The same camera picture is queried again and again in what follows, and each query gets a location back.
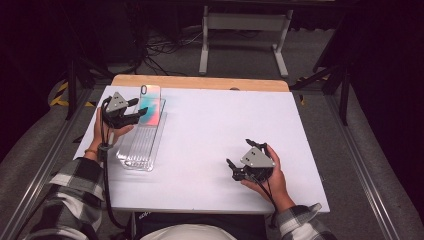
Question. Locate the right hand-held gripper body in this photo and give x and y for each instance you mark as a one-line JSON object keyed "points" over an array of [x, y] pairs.
{"points": [[256, 160]]}

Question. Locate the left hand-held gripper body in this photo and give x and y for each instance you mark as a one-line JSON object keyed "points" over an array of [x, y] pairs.
{"points": [[116, 103]]}

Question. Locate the iridescent phone case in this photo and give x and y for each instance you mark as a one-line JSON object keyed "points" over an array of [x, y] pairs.
{"points": [[151, 100]]}

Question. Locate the clear plastic packaging tray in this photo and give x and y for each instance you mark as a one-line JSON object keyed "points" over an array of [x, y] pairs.
{"points": [[141, 146]]}

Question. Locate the person's right hand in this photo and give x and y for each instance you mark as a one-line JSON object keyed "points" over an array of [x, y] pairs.
{"points": [[278, 190]]}

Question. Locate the person's left hand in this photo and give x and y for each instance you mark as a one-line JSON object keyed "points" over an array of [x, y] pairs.
{"points": [[100, 136]]}

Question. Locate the white board sheet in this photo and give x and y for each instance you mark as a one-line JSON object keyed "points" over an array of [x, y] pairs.
{"points": [[206, 153]]}

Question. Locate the black metal stand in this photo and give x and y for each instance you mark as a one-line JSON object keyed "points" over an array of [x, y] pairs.
{"points": [[71, 90], [343, 93]]}

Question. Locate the yellow black hazard tape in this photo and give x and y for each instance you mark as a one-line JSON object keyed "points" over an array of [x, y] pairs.
{"points": [[60, 98]]}

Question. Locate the person's black shirt torso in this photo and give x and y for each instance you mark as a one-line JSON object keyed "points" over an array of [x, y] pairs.
{"points": [[240, 225]]}

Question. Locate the aluminium floor rail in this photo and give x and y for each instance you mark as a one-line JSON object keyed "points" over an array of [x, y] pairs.
{"points": [[36, 180], [363, 166]]}

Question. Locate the white metal stand frame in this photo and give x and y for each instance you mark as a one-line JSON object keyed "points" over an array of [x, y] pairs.
{"points": [[245, 21]]}

